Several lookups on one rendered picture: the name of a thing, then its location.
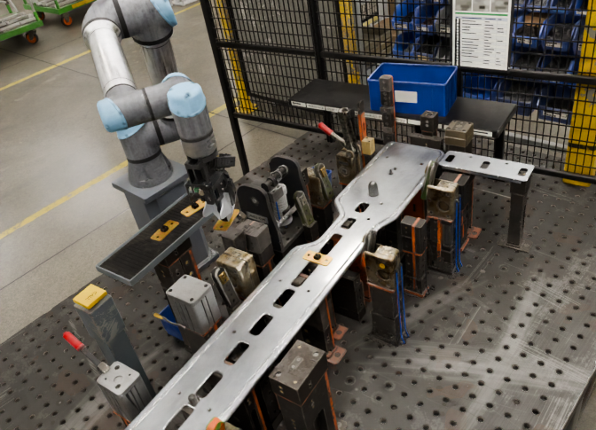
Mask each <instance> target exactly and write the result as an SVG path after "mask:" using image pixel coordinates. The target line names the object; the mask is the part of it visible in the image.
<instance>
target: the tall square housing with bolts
mask: <svg viewBox="0 0 596 430"><path fill-rule="evenodd" d="M166 295H167V296H168V299H169V303H170V305H171V308H172V309H173V311H174V314H175V316H176V320H177V322H178V323H179V324H181V325H182V326H184V327H185V329H184V333H185V336H186V338H187V340H188V342H189V345H190V347H191V350H192V352H191V355H192V356H193V355H194V354H195V353H196V352H197V351H198V350H199V348H200V347H201V346H202V345H203V344H204V343H205V342H206V341H207V340H208V339H209V338H210V336H211V335H212V334H213V333H214V332H215V331H216V330H217V329H218V328H219V327H220V326H221V322H220V319H221V318H222V316H221V313H220V310H219V308H218V305H217V302H216V297H215V295H214V292H213V289H212V287H211V284H209V283H207V282H204V281H202V280H199V279H197V278H194V277H191V276H189V275H183V276H182V277H180V278H179V279H178V280H177V281H176V283H175V284H173V285H172V286H171V287H170V288H169V289H168V290H167V291H166ZM203 385H204V387H203V390H204V393H205V392H206V393H208V394H209V393H210V391H211V390H212V388H211V386H210V384H209V383H208V382H205V383H204V384H203Z"/></svg>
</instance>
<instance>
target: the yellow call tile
mask: <svg viewBox="0 0 596 430"><path fill-rule="evenodd" d="M106 295H107V292H106V291H105V290H103V289H101V288H99V287H97V286H95V285H89V286H88V287H86V288H85V289H84V290H83V291H82V292H80V293H79V294H78V295H77V296H75V297H74V298H73V301H74V302H75V303H77V304H79V305H81V306H83V307H85V308H86V309H91V308H92V307H93V306H94V305H95V304H96V303H98V302H99V301H100V300H101V299H102V298H104V297H105V296H106Z"/></svg>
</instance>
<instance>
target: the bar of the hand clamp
mask: <svg viewBox="0 0 596 430"><path fill-rule="evenodd" d="M336 115H338V117H339V121H340V124H341V130H342V134H343V137H344V140H345V144H346V147H347V150H351V151H352V152H354V150H353V147H354V148H356V151H355V152H354V158H355V157H356V156H355V154H359V150H358V147H357V141H356V137H355V133H354V130H353V126H352V122H351V119H350V118H354V116H355V111H354V110H353V109H350V110H349V109H348V108H347V107H343V108H341V109H340V110H339V111H338V112H336Z"/></svg>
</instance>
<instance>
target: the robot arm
mask: <svg viewBox="0 0 596 430"><path fill-rule="evenodd" d="M176 25H177V21H176V16H175V14H174V12H173V10H172V8H171V5H170V3H169V0H97V1H96V2H94V3H93V5H92V6H91V7H90V8H89V10H88V11H87V12H86V14H85V16H84V18H83V21H82V39H83V41H84V43H85V45H86V47H87V48H88V49H89V50H90V51H91V54H92V57H93V60H94V63H95V67H96V69H97V72H98V78H99V80H100V84H101V87H102V91H103V93H104V96H105V98H104V99H103V100H100V101H98V102H97V107H98V112H99V115H100V118H101V120H102V122H103V124H104V127H105V129H106V130H107V131H108V132H115V131H116V132H117V137H118V138H119V140H120V142H121V145H122V149H123V151H124V153H125V156H126V158H127V161H128V178H129V181H130V184H131V185H132V186H134V187H137V188H150V187H154V186H156V185H159V184H162V183H164V182H165V181H167V180H168V179H169V178H170V177H171V176H172V175H173V172H174V169H173V167H172V164H171V162H170V161H169V160H168V158H167V157H166V156H165V154H164V153H163V152H162V151H161V145H165V144H168V143H172V142H175V141H177V140H180V141H181V144H182V147H183V150H184V154H185V155H186V157H187V161H186V163H185V164H184V165H185V168H186V171H187V175H188V177H189V180H188V181H187V183H186V184H185V188H186V191H187V194H188V197H189V200H190V202H191V203H192V202H193V200H194V199H198V200H200V199H201V201H205V207H204V209H203V216H204V217H207V216H209V215H211V214H212V213H214V215H215V216H216V217H217V218H218V219H219V220H222V219H224V218H225V217H226V218H227V221H230V219H231V217H232V214H233V210H234V207H235V202H236V196H237V190H236V187H235V185H234V183H233V181H232V178H230V176H229V172H228V171H226V170H225V168H230V167H234V166H235V158H236V156H231V155H230V154H227V153H219V155H217V154H218V150H217V147H216V146H217V144H216V138H215V134H214V131H213V127H212V124H211V120H210V117H209V113H208V108H207V104H206V98H205V95H204V94H203V92H202V89H201V86H199V84H198V83H194V82H192V81H191V79H190V78H189V77H187V76H186V75H185V74H181V73H178V69H177V65H176V59H175V56H174V52H173V49H172V45H171V41H170V38H171V36H172V35H173V27H174V26H176ZM130 37H132V39H133V41H134V42H135V43H137V44H139V45H140V46H141V49H142V52H143V55H144V58H145V63H146V66H147V69H148V72H149V75H150V77H151V81H152V84H153V86H149V87H146V88H143V89H140V90H137V87H136V84H135V83H134V80H133V77H132V74H131V72H130V70H129V65H128V62H127V60H126V57H125V55H124V52H123V49H122V45H121V42H122V39H126V38H130ZM198 160H199V161H198ZM189 187H191V188H192V193H193V195H192V196H190V193H189V190H188V189H189ZM193 187H194V189H193ZM194 191H195V192H194ZM220 201H221V203H222V208H220Z"/></svg>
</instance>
